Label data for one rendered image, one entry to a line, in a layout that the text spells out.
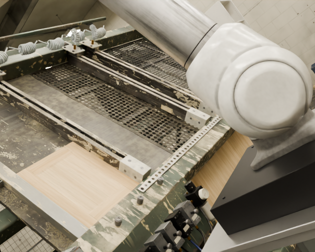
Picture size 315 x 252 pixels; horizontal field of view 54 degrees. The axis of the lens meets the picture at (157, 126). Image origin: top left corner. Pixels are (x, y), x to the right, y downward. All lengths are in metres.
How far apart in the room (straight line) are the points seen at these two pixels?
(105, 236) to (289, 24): 5.55
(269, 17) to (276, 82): 5.79
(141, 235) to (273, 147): 0.60
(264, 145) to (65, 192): 0.80
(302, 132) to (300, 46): 5.52
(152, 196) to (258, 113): 0.83
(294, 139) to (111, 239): 0.67
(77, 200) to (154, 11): 0.86
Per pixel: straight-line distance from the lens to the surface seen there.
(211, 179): 1.88
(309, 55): 6.26
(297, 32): 6.23
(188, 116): 1.78
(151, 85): 2.07
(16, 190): 1.29
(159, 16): 0.58
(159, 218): 1.22
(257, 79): 0.49
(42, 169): 1.38
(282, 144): 0.75
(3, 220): 1.30
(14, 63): 2.05
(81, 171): 1.37
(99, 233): 1.12
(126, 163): 1.34
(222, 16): 5.01
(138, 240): 1.15
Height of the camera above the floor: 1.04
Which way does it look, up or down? level
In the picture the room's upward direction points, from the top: 36 degrees counter-clockwise
